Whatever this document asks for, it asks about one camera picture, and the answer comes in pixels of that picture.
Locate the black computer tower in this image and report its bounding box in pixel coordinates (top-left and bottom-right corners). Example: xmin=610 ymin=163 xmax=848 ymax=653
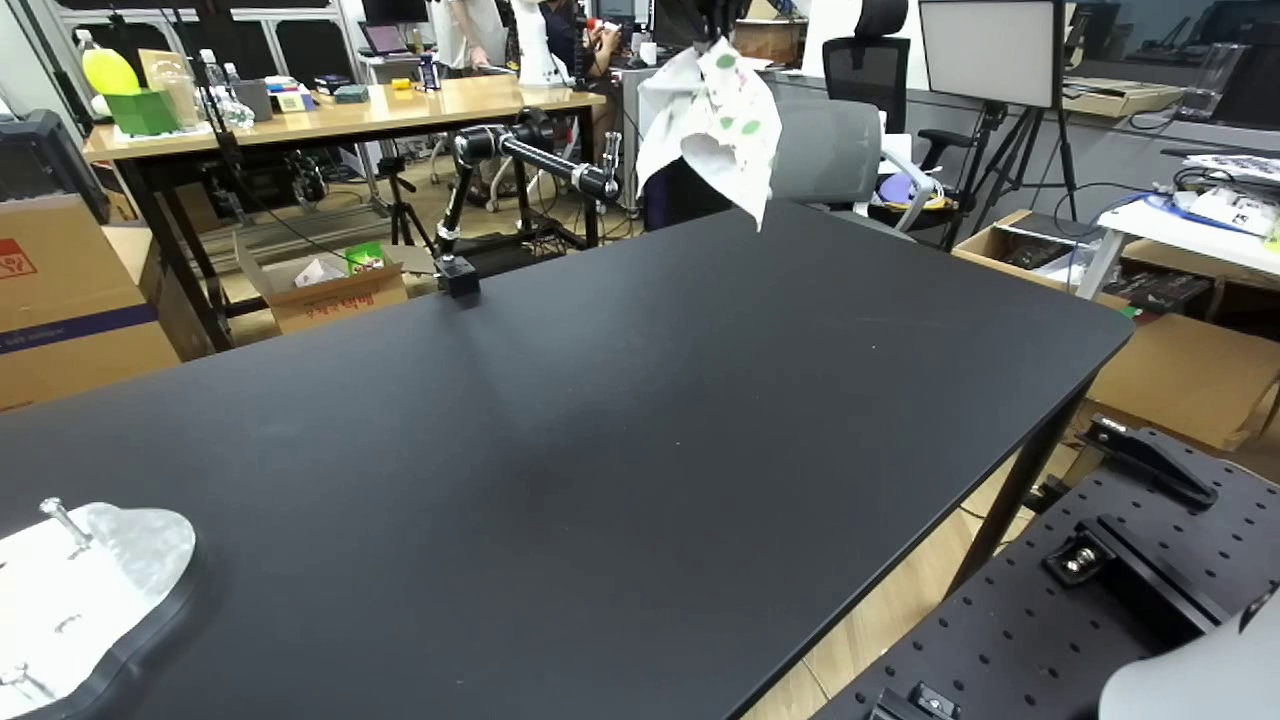
xmin=639 ymin=160 xmax=729 ymax=233

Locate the black perforated breadboard plate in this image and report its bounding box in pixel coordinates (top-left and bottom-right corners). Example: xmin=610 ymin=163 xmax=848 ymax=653
xmin=821 ymin=428 xmax=1280 ymax=720

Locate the white projector screen board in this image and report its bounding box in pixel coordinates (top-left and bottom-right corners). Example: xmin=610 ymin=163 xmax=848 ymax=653
xmin=919 ymin=0 xmax=1063 ymax=108

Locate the white leaf-print cloth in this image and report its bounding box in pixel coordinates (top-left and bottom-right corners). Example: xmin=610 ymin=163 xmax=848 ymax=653
xmin=635 ymin=40 xmax=784 ymax=222

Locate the black clamp bracket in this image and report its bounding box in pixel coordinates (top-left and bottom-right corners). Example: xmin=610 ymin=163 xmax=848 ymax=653
xmin=1088 ymin=416 xmax=1221 ymax=508

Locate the open cardboard box with items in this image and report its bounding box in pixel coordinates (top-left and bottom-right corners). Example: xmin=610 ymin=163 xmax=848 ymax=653
xmin=261 ymin=242 xmax=410 ymax=336

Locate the black camera tripod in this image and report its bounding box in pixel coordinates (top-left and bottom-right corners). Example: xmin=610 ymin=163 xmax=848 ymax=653
xmin=375 ymin=156 xmax=433 ymax=250

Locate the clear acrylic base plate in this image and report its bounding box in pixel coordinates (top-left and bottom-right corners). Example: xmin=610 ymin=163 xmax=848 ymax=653
xmin=0 ymin=496 xmax=197 ymax=720

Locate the large cardboard box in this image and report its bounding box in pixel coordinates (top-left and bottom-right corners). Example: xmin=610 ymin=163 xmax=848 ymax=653
xmin=0 ymin=196 xmax=179 ymax=412

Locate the seated person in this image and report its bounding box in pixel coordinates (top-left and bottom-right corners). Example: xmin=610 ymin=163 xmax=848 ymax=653
xmin=540 ymin=0 xmax=626 ymax=78

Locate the grey office chair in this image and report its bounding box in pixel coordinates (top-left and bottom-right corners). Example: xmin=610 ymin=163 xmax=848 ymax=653
xmin=763 ymin=34 xmax=958 ymax=233

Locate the flat cardboard sheet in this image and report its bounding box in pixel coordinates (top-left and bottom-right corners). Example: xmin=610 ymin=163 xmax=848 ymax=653
xmin=1088 ymin=317 xmax=1280 ymax=453

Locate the long wooden desk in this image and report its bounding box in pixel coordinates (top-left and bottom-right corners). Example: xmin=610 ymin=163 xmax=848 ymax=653
xmin=86 ymin=76 xmax=603 ymax=353

